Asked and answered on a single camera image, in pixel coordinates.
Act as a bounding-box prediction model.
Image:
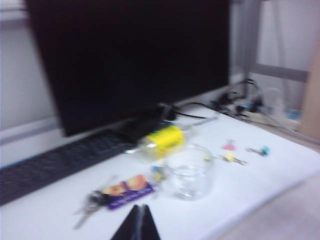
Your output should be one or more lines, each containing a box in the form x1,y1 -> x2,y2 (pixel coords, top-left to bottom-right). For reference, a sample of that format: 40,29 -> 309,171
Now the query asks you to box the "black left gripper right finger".
139,204 -> 161,240

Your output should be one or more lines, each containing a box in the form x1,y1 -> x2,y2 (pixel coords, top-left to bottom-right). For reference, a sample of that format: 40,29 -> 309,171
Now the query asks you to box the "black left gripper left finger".
109,204 -> 141,240

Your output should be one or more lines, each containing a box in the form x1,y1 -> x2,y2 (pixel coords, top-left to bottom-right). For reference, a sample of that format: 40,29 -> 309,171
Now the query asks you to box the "round transparent plastic box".
162,143 -> 216,201

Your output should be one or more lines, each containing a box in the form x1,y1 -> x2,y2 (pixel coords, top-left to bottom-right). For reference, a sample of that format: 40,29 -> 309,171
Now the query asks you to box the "black key fob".
88,189 -> 111,207

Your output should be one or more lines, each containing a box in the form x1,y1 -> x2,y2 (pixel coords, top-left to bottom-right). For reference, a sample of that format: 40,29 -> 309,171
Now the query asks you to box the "bunch of metal keys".
72,192 -> 101,231

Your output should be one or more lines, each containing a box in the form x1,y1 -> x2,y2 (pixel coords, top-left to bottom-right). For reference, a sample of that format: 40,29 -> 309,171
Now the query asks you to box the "transparent plastic lid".
124,139 -> 161,163

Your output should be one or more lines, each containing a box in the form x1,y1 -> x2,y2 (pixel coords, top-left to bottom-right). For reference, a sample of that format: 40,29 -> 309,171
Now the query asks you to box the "black keyboard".
0,127 -> 141,206

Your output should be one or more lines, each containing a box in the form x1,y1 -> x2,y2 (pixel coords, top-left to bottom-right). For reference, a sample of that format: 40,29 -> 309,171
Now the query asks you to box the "white desk riser board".
0,109 -> 320,240

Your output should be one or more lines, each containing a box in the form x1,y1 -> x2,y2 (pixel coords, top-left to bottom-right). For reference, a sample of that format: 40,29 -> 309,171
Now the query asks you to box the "pink binder clip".
222,139 -> 237,151

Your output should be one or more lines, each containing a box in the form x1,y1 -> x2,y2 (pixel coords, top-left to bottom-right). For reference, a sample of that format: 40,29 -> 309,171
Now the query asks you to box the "teal binder clip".
246,146 -> 272,157

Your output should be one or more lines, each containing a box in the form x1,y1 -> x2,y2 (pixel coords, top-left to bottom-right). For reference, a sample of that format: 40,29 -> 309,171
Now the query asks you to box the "black computer monitor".
24,0 -> 231,138

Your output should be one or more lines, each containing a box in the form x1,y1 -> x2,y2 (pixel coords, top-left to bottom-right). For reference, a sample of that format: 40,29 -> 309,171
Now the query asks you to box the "light brown board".
299,48 -> 320,141

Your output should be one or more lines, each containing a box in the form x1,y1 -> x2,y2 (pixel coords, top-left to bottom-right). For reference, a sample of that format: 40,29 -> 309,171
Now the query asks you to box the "thin black monitor cable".
174,101 -> 213,119

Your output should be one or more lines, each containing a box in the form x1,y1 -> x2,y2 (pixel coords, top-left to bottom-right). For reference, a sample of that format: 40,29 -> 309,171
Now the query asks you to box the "black power cable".
209,78 -> 266,118

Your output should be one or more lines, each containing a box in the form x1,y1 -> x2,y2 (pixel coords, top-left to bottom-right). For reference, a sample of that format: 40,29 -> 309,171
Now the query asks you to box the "aluminium partition post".
239,0 -> 261,73

